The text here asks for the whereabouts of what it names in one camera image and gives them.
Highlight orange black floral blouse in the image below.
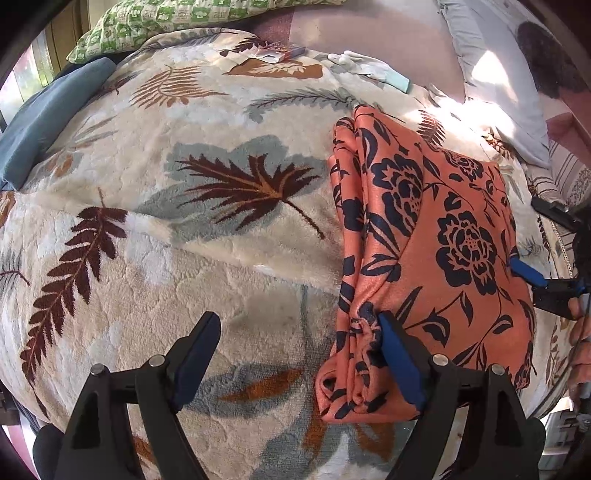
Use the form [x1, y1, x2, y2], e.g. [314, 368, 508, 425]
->
[315, 106, 535, 423]

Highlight person's right hand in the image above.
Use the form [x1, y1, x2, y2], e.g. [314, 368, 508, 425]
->
[567, 298, 591, 407]

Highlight striped floral quilt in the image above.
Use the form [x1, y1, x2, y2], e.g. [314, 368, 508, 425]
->
[526, 141, 591, 207]

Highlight red pink quilted cover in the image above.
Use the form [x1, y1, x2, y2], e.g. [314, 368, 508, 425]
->
[539, 88, 591, 166]

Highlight black fuzzy garment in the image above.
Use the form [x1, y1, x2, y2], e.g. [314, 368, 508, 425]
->
[516, 21, 588, 99]

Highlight grey pillow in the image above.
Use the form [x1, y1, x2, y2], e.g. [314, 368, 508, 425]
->
[437, 1, 550, 168]

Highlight pink quilted pillow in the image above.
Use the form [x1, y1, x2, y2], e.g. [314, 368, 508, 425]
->
[246, 0, 465, 102]

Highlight white teal small socks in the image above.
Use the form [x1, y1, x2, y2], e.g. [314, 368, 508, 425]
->
[328, 50, 412, 94]

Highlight cream leaf print blanket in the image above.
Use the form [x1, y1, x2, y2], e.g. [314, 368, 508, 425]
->
[1, 28, 571, 479]

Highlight green checkered pillow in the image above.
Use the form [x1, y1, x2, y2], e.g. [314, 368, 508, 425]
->
[66, 0, 318, 65]

